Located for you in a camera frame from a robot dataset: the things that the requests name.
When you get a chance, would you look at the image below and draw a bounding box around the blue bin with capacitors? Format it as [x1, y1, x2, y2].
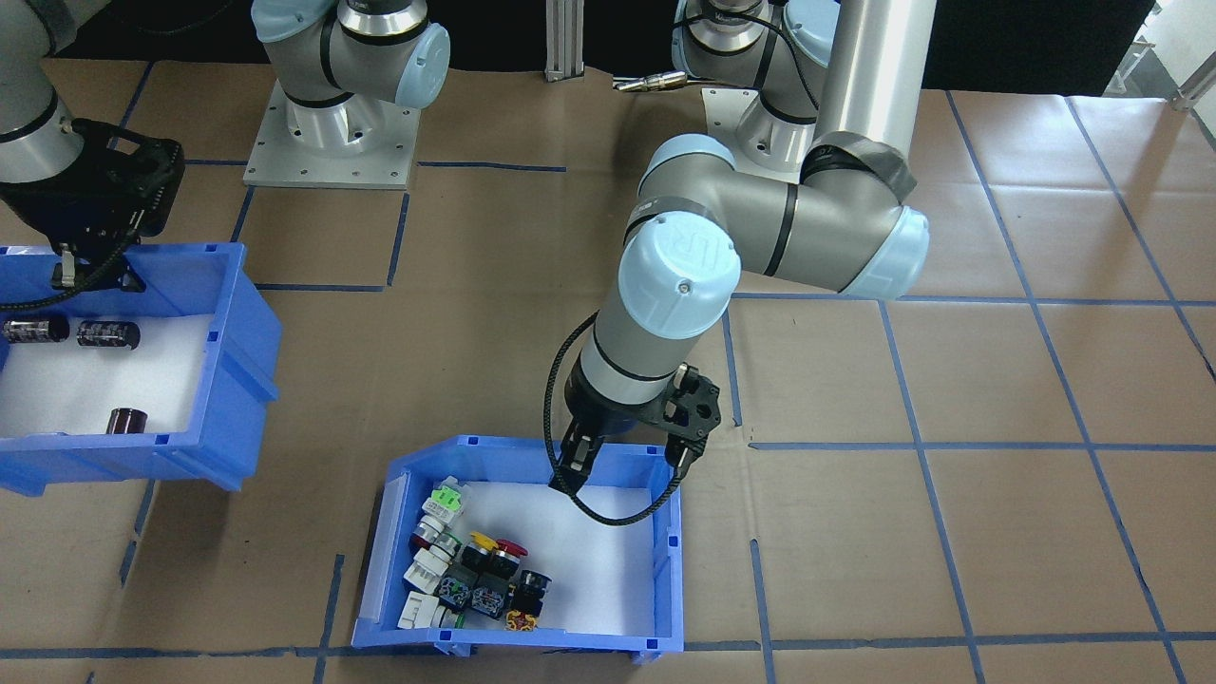
[0, 242, 284, 497]

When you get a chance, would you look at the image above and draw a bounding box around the silver metal plug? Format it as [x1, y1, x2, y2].
[611, 73, 692, 94]

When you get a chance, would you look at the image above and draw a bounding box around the metal frame post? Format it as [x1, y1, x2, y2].
[544, 0, 587, 82]

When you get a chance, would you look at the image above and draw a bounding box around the white push button switch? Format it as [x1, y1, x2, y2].
[408, 518, 462, 557]
[404, 546, 457, 592]
[397, 591, 462, 630]

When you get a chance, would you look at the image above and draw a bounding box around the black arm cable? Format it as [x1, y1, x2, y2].
[543, 318, 687, 525]
[0, 237, 139, 313]

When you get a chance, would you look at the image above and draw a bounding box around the yellow mushroom button switch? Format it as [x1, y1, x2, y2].
[435, 530, 500, 611]

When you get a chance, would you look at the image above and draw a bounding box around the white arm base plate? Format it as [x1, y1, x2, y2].
[701, 85, 827, 183]
[243, 80, 422, 191]

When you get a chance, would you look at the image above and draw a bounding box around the red mushroom button switch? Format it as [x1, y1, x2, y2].
[472, 538, 529, 618]

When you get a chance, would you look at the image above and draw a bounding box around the green white push button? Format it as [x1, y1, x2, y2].
[423, 480, 468, 522]

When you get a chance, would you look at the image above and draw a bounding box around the metal frame bar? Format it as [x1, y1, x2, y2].
[1116, 0, 1216, 113]

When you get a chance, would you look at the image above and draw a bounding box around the blue bin with buttons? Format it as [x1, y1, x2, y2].
[350, 435, 687, 658]

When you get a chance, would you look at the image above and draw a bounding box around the black knob selector switch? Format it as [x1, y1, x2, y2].
[503, 568, 554, 634]

